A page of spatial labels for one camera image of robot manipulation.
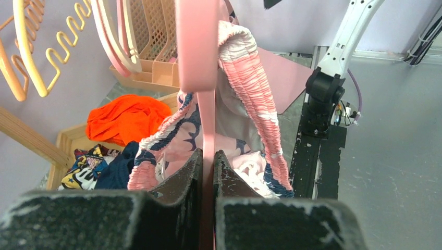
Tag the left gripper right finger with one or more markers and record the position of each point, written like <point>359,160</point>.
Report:
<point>245,220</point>

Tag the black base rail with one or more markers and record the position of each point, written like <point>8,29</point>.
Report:
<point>315,165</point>

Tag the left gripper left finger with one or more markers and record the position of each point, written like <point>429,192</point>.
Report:
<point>166,217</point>

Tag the pink patterned shorts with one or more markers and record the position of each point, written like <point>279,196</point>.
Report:
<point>246,121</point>

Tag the wooden clothes rack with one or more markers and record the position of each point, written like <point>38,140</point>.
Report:
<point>60,154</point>

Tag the peach plastic file organizer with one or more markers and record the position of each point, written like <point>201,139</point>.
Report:
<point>155,35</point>

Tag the yellow hanger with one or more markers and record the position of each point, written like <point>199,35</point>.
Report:
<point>75,24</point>

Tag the front orange hanger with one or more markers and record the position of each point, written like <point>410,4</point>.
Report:
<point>12,67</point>

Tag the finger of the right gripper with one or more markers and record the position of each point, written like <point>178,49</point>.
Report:
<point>268,4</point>

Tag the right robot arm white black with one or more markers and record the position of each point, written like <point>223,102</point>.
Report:
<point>324,88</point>

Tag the yellow black patterned garment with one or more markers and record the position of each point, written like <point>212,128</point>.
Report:
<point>88,167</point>

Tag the navy blue shorts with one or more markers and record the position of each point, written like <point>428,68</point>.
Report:
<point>116,174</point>

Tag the orange shorts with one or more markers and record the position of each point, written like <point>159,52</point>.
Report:
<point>125,119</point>

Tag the pink clipboard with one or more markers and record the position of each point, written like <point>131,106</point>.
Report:
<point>286,78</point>

